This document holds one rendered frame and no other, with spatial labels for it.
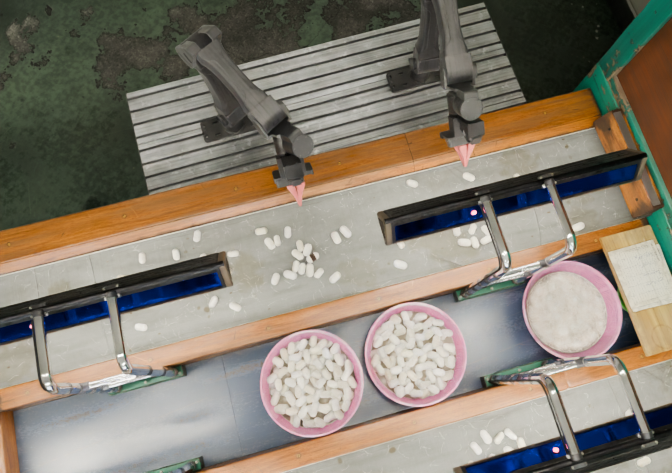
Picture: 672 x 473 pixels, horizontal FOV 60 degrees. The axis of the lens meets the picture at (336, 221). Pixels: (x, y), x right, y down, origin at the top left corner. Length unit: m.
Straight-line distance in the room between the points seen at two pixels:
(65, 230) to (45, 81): 1.27
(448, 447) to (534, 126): 0.93
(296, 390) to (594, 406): 0.78
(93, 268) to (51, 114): 1.23
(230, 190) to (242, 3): 1.40
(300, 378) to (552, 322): 0.70
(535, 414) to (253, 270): 0.83
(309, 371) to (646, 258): 0.96
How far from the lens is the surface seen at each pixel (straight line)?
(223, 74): 1.43
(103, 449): 1.75
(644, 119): 1.79
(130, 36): 2.90
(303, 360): 1.58
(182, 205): 1.67
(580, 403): 1.71
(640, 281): 1.78
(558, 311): 1.72
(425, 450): 1.61
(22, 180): 2.77
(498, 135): 1.77
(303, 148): 1.39
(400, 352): 1.60
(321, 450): 1.56
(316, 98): 1.86
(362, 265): 1.61
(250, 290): 1.61
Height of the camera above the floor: 2.32
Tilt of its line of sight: 74 degrees down
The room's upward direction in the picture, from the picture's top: 4 degrees clockwise
